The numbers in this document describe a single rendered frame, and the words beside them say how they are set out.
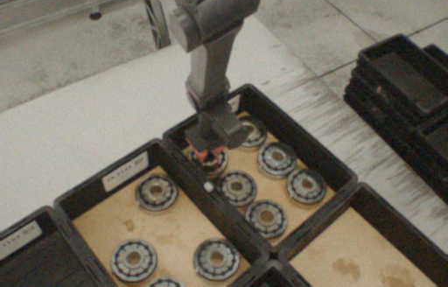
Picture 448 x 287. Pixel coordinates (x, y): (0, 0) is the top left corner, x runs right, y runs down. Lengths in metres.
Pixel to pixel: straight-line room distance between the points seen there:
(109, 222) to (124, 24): 1.99
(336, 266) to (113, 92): 0.90
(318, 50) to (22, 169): 1.99
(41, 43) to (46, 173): 1.64
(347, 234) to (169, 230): 0.43
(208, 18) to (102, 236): 0.68
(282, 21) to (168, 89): 1.62
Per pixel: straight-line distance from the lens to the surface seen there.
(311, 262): 1.04
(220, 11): 0.50
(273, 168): 1.11
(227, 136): 0.87
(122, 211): 1.08
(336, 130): 1.44
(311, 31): 2.95
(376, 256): 1.10
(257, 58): 1.61
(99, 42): 2.79
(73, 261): 1.05
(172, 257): 1.02
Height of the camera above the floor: 1.77
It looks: 53 degrees down
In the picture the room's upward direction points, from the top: 7 degrees clockwise
